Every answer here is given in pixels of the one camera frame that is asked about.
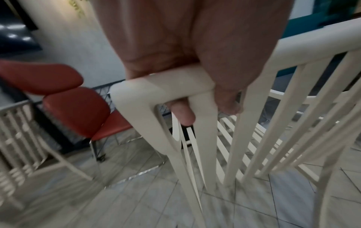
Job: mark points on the person's left hand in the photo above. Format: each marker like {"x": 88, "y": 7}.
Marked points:
{"x": 180, "y": 37}

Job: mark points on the white slatted wooden chair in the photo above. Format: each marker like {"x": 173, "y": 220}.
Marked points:
{"x": 22, "y": 138}
{"x": 253, "y": 115}

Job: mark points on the red cushioned chair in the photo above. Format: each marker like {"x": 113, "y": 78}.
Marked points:
{"x": 79, "y": 111}
{"x": 33, "y": 76}

